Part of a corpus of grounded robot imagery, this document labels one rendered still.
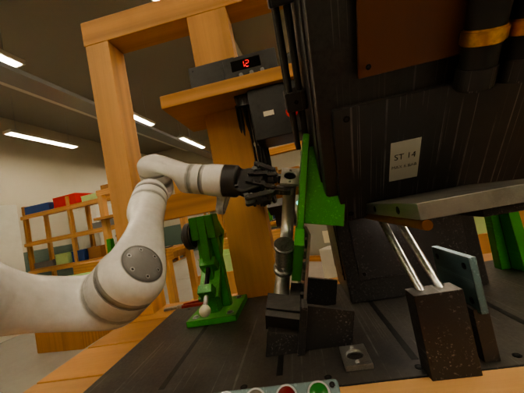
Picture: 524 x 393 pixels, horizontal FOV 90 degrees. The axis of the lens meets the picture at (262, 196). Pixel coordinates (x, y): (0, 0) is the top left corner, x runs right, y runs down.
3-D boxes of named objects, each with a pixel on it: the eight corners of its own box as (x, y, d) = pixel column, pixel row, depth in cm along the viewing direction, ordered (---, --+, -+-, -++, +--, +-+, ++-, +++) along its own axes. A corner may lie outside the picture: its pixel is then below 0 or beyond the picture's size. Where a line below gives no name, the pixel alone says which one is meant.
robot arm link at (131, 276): (142, 169, 52) (119, 198, 54) (99, 277, 30) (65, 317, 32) (182, 192, 56) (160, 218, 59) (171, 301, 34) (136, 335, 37)
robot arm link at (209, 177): (232, 191, 69) (210, 189, 70) (227, 156, 61) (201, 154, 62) (224, 217, 63) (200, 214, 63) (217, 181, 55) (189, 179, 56)
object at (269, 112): (315, 127, 72) (304, 75, 73) (255, 140, 74) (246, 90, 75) (312, 138, 85) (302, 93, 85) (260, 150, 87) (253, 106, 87)
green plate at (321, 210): (343, 256, 45) (350, 134, 45) (294, 252, 46) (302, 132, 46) (333, 245, 56) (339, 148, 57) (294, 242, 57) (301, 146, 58)
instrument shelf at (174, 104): (490, 26, 67) (486, 12, 67) (161, 109, 77) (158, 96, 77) (437, 75, 91) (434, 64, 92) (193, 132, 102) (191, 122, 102)
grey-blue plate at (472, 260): (506, 365, 33) (480, 256, 34) (489, 366, 34) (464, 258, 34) (459, 329, 43) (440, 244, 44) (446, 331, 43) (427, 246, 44)
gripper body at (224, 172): (214, 179, 55) (258, 182, 54) (224, 156, 61) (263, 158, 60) (219, 204, 60) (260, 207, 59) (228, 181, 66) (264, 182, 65)
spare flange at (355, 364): (339, 351, 43) (338, 346, 43) (364, 348, 43) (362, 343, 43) (345, 372, 38) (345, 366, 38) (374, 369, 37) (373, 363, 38)
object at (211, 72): (238, 78, 79) (233, 55, 80) (191, 90, 81) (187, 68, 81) (242, 88, 86) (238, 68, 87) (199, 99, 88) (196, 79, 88)
